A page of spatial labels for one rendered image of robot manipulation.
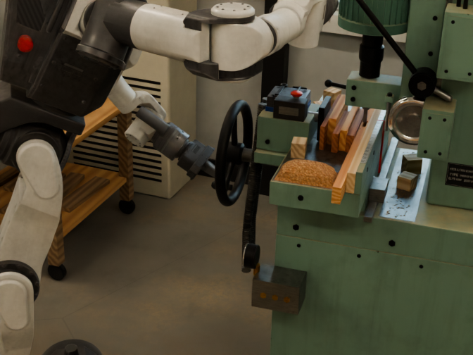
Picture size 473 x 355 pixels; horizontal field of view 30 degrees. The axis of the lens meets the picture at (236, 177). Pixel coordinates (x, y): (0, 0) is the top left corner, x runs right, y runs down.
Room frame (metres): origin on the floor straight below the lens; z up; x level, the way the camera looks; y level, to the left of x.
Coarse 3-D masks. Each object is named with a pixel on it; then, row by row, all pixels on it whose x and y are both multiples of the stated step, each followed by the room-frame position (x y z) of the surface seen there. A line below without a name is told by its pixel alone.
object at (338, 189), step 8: (368, 112) 2.17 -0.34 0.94; (368, 120) 2.11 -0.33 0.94; (360, 128) 2.06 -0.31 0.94; (360, 136) 2.01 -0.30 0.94; (352, 144) 1.95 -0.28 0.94; (352, 152) 1.91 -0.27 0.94; (344, 160) 1.86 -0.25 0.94; (352, 160) 1.86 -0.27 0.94; (344, 168) 1.82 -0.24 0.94; (344, 176) 1.77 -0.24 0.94; (336, 184) 1.73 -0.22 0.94; (344, 184) 1.76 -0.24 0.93; (336, 192) 1.72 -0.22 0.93; (344, 192) 1.77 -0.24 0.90; (336, 200) 1.72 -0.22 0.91
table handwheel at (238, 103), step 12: (240, 108) 2.16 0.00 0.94; (228, 120) 2.10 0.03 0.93; (252, 120) 2.28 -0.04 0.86; (228, 132) 2.07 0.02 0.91; (252, 132) 2.29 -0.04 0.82; (228, 144) 2.06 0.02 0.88; (240, 144) 2.16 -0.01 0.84; (252, 144) 2.29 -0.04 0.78; (216, 156) 2.04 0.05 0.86; (228, 156) 2.14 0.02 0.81; (240, 156) 2.14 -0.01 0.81; (216, 168) 2.04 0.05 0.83; (228, 168) 2.13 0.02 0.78; (240, 168) 2.25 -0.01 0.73; (216, 180) 2.04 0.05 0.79; (228, 180) 2.10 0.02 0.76; (240, 180) 2.22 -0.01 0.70; (216, 192) 2.05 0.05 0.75; (240, 192) 2.19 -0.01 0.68; (228, 204) 2.09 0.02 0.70
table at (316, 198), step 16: (384, 144) 2.17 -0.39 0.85; (256, 160) 2.05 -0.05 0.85; (272, 160) 2.04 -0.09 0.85; (288, 160) 1.94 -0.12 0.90; (320, 160) 1.94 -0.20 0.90; (336, 160) 1.95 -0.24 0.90; (368, 176) 1.88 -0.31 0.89; (272, 192) 1.82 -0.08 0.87; (288, 192) 1.81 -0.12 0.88; (304, 192) 1.80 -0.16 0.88; (320, 192) 1.79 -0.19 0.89; (304, 208) 1.80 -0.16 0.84; (320, 208) 1.79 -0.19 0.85; (336, 208) 1.78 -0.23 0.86; (352, 208) 1.77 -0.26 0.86
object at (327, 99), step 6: (330, 96) 2.13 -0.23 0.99; (324, 102) 2.09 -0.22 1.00; (330, 102) 2.13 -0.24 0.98; (324, 108) 2.05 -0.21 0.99; (318, 114) 2.05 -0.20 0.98; (324, 114) 2.06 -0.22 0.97; (318, 120) 2.05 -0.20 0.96; (318, 126) 2.05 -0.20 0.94; (318, 132) 2.05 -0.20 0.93; (318, 138) 2.05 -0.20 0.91
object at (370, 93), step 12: (348, 84) 2.06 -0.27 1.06; (360, 84) 2.05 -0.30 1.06; (372, 84) 2.04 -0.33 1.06; (384, 84) 2.03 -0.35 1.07; (396, 84) 2.03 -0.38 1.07; (348, 96) 2.06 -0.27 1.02; (360, 96) 2.05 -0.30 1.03; (372, 96) 2.04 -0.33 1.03; (384, 96) 2.03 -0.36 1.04; (396, 96) 2.02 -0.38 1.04; (384, 108) 2.03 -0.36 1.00
